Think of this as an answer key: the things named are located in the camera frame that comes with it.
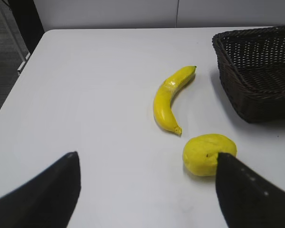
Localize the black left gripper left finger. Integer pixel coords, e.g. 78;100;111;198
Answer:
0;152;81;228

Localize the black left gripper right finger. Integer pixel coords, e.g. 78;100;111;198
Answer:
215;152;285;228

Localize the yellow banana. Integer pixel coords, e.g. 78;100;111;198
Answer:
153;66;197;136

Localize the black wicker basket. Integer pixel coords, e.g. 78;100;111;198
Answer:
212;26;285;123

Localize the yellow lemon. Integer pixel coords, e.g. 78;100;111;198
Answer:
182;133;237;177

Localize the white metal frame leg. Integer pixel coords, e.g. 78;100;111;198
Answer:
0;4;31;76

